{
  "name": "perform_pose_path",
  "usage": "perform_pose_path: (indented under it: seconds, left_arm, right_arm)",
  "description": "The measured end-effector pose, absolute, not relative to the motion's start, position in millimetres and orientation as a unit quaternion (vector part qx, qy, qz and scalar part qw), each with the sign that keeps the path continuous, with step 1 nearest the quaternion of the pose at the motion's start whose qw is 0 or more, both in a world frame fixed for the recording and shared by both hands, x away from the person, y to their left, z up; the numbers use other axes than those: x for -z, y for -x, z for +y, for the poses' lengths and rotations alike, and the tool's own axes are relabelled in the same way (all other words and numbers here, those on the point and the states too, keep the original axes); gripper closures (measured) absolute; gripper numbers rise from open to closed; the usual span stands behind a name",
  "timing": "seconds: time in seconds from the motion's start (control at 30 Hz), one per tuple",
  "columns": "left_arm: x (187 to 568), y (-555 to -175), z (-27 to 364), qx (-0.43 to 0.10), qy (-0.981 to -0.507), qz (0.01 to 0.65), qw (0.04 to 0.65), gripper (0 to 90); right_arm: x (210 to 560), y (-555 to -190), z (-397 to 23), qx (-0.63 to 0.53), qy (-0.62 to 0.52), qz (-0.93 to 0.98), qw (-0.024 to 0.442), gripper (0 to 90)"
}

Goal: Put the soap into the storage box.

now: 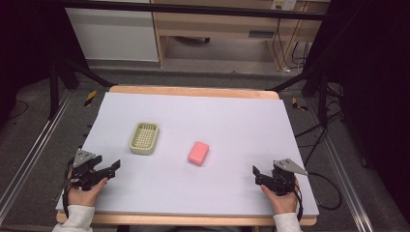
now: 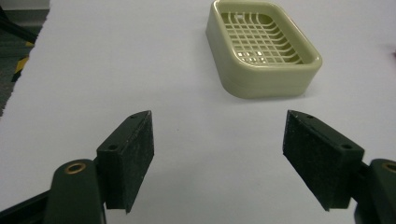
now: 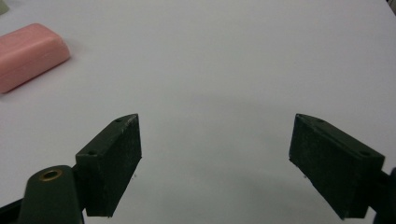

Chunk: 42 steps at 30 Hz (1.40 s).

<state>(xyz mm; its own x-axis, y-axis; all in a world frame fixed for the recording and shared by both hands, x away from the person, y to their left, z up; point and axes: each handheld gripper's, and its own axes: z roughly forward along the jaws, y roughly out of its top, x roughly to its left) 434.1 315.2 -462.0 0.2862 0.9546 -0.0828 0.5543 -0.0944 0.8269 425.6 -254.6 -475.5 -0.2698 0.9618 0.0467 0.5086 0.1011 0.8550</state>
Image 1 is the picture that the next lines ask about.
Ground white cabinet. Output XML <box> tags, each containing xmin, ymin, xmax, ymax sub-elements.
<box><xmin>65</xmin><ymin>0</ymin><xmax>160</xmax><ymax>63</ymax></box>

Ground black floor cables bundle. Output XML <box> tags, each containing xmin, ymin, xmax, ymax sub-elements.
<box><xmin>293</xmin><ymin>82</ymin><xmax>346</xmax><ymax>168</ymax></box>

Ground white table mat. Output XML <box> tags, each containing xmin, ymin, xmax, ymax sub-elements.
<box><xmin>54</xmin><ymin>92</ymin><xmax>320</xmax><ymax>218</ymax></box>

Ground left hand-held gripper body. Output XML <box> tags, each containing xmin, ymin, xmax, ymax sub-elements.
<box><xmin>69</xmin><ymin>148</ymin><xmax>109</xmax><ymax>191</ymax></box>

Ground black floor cable loop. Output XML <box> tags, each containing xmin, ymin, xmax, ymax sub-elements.
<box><xmin>306</xmin><ymin>171</ymin><xmax>344</xmax><ymax>212</ymax></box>

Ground pink soap bar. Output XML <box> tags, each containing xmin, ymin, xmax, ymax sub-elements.
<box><xmin>187</xmin><ymin>140</ymin><xmax>211</xmax><ymax>167</ymax></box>

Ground black horizontal frame bar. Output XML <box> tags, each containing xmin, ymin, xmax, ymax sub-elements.
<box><xmin>40</xmin><ymin>0</ymin><xmax>327</xmax><ymax>21</ymax></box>

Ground hand-held gripper black cable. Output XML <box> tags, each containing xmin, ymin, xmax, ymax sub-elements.
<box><xmin>292</xmin><ymin>182</ymin><xmax>306</xmax><ymax>222</ymax></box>
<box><xmin>62</xmin><ymin>157</ymin><xmax>76</xmax><ymax>219</ymax></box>

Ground right hand-held gripper black cable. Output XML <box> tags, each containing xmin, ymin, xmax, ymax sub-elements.
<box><xmin>292</xmin><ymin>182</ymin><xmax>306</xmax><ymax>222</ymax></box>

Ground silver floor rail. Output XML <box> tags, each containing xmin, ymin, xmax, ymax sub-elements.
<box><xmin>307</xmin><ymin>96</ymin><xmax>379</xmax><ymax>232</ymax></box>
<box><xmin>0</xmin><ymin>89</ymin><xmax>74</xmax><ymax>224</ymax></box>

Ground person's right hand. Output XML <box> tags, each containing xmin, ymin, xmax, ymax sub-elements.
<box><xmin>259</xmin><ymin>180</ymin><xmax>300</xmax><ymax>216</ymax></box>

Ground person's left hand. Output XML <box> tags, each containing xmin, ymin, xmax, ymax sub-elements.
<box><xmin>67</xmin><ymin>170</ymin><xmax>109</xmax><ymax>208</ymax></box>

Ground black metal frame stand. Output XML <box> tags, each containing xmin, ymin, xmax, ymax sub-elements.
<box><xmin>265</xmin><ymin>69</ymin><xmax>331</xmax><ymax>128</ymax></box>
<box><xmin>47</xmin><ymin>56</ymin><xmax>114</xmax><ymax>121</ymax></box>

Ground left hand-held gripper black cable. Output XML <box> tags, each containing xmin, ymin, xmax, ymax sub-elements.
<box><xmin>62</xmin><ymin>157</ymin><xmax>76</xmax><ymax>219</ymax></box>

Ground beige plastic soap dish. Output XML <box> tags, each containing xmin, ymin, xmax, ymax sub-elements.
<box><xmin>129</xmin><ymin>121</ymin><xmax>161</xmax><ymax>157</ymax></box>

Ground wooden table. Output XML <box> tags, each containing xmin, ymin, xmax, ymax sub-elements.
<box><xmin>55</xmin><ymin>84</ymin><xmax>318</xmax><ymax>227</ymax></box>

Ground light wooden desk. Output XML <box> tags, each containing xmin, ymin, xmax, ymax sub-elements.
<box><xmin>150</xmin><ymin>0</ymin><xmax>331</xmax><ymax>72</ymax></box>

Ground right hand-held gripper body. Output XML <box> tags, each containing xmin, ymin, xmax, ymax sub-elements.
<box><xmin>266</xmin><ymin>158</ymin><xmax>309</xmax><ymax>197</ymax></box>

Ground white power strip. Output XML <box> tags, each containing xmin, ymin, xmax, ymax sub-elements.
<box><xmin>271</xmin><ymin>0</ymin><xmax>298</xmax><ymax>12</ymax></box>

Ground yellow black floor tape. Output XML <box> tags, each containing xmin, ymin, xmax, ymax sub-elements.
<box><xmin>291</xmin><ymin>97</ymin><xmax>309</xmax><ymax>112</ymax></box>
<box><xmin>83</xmin><ymin>90</ymin><xmax>98</xmax><ymax>107</ymax></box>

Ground thin black floor cable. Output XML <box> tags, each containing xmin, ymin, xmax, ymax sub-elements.
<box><xmin>7</xmin><ymin>100</ymin><xmax>30</xmax><ymax>121</ymax></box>

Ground cables hanging behind desk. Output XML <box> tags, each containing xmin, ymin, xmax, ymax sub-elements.
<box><xmin>271</xmin><ymin>18</ymin><xmax>311</xmax><ymax>73</ymax></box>

